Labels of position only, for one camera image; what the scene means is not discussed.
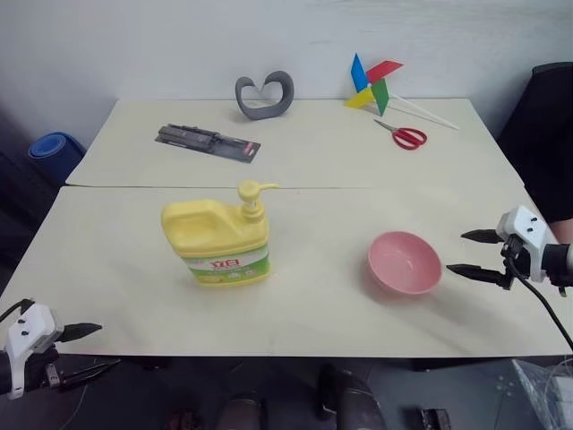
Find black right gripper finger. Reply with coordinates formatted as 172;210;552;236
460;228;501;245
445;262;512;288

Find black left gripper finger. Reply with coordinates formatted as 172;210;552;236
59;357;122;391
61;322;104;345

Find grey heart-shaped foam ring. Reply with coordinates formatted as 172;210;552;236
235;70;295;122

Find yellow detergent bottle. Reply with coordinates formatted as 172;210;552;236
160;179;281;288

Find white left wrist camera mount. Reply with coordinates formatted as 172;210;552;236
3;303;65;400

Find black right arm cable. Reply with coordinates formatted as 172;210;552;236
508;254;573;353

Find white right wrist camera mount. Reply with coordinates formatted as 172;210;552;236
497;205;560;284

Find pink plastic bowl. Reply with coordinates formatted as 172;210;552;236
367;230;444;296

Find black office chair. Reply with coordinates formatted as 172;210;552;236
495;61;573;225

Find dark rounded shape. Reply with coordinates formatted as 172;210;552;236
217;392;268;430
316;363;382;430

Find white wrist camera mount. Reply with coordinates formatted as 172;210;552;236
3;303;65;400
497;205;560;284

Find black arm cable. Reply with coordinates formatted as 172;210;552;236
508;254;573;353
0;297;36;324

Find small dark box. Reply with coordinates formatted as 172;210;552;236
419;406;452;430

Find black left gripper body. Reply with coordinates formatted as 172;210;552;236
22;343;66;392

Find black carded tool package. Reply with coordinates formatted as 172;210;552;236
154;124;262;164

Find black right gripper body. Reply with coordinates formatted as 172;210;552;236
500;235;533;293

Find red-handled scissors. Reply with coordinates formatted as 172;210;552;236
373;118;428;151

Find colourful paper pinwheel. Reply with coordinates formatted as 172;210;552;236
344;52;461;132

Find clear plastic bag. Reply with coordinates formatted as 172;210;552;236
490;356;573;430

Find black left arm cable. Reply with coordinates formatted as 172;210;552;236
0;297;36;324

